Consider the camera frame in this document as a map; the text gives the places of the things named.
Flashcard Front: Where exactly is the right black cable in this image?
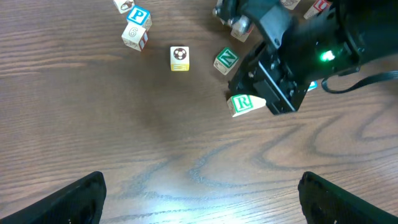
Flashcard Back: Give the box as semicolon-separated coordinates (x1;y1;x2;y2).
321;70;398;95

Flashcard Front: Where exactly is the wood block green side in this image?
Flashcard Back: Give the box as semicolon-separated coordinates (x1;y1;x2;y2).
280;0;301;10

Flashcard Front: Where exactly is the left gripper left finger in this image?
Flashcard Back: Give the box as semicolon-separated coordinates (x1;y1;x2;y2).
1;171;106;224

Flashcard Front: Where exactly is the blue T block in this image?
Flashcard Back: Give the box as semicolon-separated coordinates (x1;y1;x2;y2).
308;81;318;91

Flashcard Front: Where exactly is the yellow block far left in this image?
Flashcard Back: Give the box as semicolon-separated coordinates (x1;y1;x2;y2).
113;0;135;14

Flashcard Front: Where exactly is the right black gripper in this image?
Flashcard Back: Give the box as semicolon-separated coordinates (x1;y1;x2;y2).
213;0;309;115

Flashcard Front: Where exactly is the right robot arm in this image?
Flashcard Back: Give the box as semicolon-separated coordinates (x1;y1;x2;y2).
213;0;397;115

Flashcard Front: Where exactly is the green N block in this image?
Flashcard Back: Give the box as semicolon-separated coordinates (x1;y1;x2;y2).
213;47;239;75

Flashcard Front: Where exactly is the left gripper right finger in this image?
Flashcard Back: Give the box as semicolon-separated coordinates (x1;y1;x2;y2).
298;172;397;224

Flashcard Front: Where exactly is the green R block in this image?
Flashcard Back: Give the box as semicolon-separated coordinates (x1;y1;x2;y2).
227;95;266;118

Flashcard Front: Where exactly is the red U block upper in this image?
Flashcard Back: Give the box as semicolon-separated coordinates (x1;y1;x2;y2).
303;0;332;19

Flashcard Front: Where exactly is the blue P block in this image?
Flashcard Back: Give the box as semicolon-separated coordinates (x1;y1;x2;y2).
126;6;152;30

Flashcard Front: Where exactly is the red A block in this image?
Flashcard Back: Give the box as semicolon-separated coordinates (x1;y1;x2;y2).
231;17;254;42

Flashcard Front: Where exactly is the wood picture block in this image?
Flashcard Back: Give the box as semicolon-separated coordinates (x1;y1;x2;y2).
170;46;190;72

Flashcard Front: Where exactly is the plain wood red-sided block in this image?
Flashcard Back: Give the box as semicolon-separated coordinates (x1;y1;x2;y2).
121;22;149;52

